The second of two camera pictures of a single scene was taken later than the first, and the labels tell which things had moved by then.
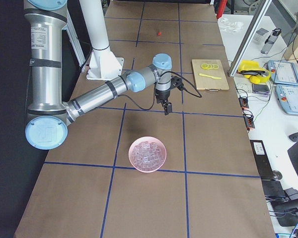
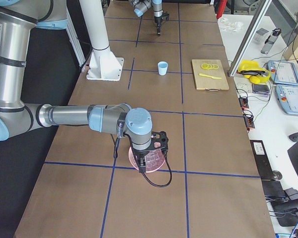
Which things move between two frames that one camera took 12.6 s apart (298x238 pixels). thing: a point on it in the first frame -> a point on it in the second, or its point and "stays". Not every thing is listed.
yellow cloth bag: (251, 70) stays
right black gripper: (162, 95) -> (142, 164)
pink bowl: (147, 154) stays
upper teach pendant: (283, 72) stays
